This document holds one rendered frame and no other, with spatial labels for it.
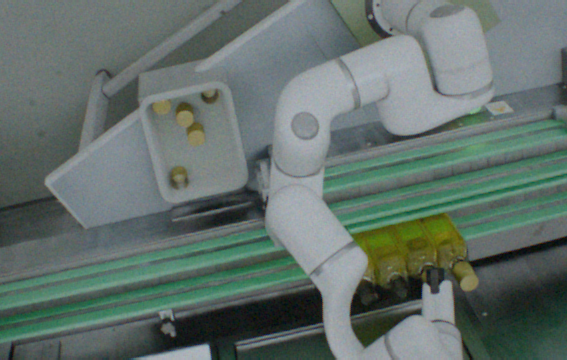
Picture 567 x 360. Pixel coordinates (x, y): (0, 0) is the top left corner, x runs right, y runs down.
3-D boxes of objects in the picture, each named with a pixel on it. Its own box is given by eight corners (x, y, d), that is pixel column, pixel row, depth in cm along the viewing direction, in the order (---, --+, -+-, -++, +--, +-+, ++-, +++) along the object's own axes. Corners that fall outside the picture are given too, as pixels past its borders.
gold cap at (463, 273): (464, 258, 149) (472, 270, 145) (474, 270, 151) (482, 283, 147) (448, 270, 150) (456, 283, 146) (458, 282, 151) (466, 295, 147)
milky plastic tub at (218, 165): (163, 187, 175) (163, 206, 167) (137, 85, 165) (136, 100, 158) (246, 168, 176) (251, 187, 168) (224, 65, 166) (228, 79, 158)
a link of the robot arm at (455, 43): (449, -16, 143) (485, 5, 128) (466, 54, 148) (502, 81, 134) (397, 1, 142) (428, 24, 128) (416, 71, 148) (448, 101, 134)
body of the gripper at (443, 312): (463, 366, 134) (460, 325, 144) (460, 315, 130) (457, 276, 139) (416, 370, 135) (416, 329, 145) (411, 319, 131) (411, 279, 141)
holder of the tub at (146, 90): (169, 208, 178) (170, 226, 171) (138, 85, 166) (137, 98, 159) (250, 190, 179) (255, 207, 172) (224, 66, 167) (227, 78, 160)
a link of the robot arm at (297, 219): (399, 203, 124) (384, 223, 138) (308, 91, 127) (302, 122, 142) (310, 272, 121) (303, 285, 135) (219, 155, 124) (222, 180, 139)
